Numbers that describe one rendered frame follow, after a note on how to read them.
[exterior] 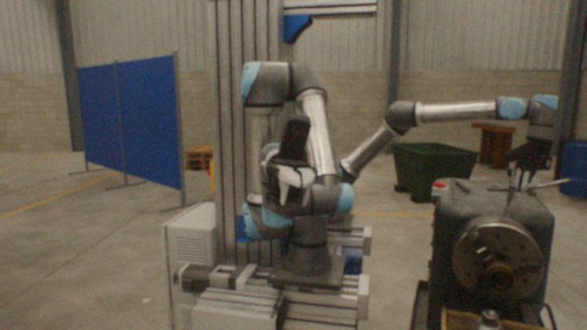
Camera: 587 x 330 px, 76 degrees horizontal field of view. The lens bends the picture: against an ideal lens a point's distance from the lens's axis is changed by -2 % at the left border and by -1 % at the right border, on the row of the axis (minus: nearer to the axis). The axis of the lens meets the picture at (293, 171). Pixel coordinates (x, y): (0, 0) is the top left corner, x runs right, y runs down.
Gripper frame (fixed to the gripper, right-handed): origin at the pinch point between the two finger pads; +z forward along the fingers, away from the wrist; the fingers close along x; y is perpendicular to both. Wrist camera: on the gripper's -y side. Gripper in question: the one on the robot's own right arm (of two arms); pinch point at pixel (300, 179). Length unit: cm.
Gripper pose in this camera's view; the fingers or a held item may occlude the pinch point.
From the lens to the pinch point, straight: 60.2
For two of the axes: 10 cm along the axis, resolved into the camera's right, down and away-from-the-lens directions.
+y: -1.3, 9.8, 1.7
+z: 1.6, 1.9, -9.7
